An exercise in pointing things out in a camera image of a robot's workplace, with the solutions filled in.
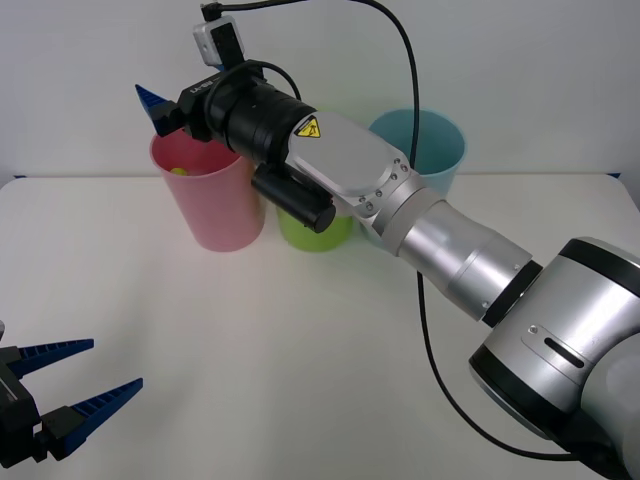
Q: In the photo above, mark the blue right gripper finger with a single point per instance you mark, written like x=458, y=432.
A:
x=164, y=117

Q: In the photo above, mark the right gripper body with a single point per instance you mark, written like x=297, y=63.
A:
x=195, y=107

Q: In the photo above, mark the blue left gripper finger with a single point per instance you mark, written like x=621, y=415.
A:
x=45, y=354
x=75, y=425

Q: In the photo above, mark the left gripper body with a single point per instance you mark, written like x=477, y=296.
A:
x=15, y=415

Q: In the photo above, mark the clear bottle with yellow-green cap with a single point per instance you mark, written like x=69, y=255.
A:
x=177, y=171

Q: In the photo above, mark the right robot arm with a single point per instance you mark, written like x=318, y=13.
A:
x=350, y=155

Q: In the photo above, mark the pink plastic bin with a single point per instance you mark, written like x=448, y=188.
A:
x=220, y=210

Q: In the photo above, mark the green plastic bin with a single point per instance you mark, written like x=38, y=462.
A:
x=300, y=237

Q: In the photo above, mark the pale blue plastic bin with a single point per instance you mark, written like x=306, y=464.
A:
x=440, y=145

